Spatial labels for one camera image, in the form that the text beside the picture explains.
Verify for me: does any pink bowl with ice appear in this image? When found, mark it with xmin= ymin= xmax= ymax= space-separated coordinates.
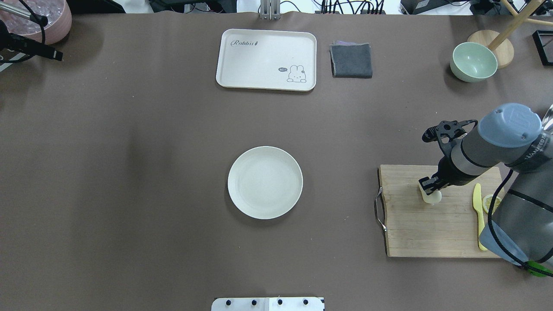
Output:
xmin=0 ymin=0 xmax=72 ymax=45

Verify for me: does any metal scoop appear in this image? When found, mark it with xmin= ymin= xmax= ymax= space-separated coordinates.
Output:
xmin=541 ymin=104 xmax=553 ymax=132

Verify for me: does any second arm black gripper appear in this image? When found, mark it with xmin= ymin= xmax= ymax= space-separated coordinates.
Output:
xmin=0 ymin=21 xmax=63 ymax=64

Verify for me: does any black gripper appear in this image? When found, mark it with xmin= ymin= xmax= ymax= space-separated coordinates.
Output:
xmin=418 ymin=171 xmax=452 ymax=193

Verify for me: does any white camera pole base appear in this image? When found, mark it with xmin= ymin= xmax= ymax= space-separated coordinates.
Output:
xmin=211 ymin=296 xmax=325 ymax=311

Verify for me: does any black gripper camera mount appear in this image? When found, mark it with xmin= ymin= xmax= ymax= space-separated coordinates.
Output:
xmin=421 ymin=119 xmax=478 ymax=148

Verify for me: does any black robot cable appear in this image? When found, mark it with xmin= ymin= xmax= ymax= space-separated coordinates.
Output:
xmin=487 ymin=168 xmax=553 ymax=271

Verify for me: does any round cream plate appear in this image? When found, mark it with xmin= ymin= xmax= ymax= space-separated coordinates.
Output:
xmin=227 ymin=146 xmax=304 ymax=220

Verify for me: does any wooden cup rack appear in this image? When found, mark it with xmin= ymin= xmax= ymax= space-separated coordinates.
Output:
xmin=467 ymin=0 xmax=552 ymax=69

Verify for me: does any white steamed bun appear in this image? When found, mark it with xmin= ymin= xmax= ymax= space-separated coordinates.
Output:
xmin=418 ymin=184 xmax=442 ymax=205

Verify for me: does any yellow plastic knife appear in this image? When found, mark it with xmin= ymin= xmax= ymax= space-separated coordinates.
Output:
xmin=472 ymin=183 xmax=488 ymax=251

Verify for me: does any right lemon half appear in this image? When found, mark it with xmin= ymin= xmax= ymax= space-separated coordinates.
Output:
xmin=482 ymin=194 xmax=502 ymax=214

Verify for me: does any aluminium frame post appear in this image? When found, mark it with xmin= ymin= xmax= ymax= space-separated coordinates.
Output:
xmin=259 ymin=0 xmax=282 ymax=20

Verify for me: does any black tipped metal tool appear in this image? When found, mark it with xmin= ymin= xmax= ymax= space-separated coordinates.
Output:
xmin=0 ymin=0 xmax=49 ymax=26

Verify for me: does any folded grey cloth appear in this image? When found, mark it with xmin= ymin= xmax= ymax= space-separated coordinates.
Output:
xmin=330 ymin=41 xmax=373 ymax=79

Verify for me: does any mirror tray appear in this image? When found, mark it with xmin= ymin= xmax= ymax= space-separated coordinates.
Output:
xmin=532 ymin=30 xmax=553 ymax=67

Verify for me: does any green bowl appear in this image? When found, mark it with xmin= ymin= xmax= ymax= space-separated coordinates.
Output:
xmin=450 ymin=42 xmax=499 ymax=83

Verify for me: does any green lime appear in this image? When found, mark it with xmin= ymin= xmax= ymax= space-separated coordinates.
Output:
xmin=527 ymin=260 xmax=553 ymax=277

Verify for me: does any cream rabbit tray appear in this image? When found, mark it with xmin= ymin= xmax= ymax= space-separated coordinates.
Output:
xmin=216 ymin=29 xmax=317 ymax=91

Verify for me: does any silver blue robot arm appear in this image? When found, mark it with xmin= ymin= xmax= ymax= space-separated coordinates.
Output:
xmin=419 ymin=103 xmax=553 ymax=269

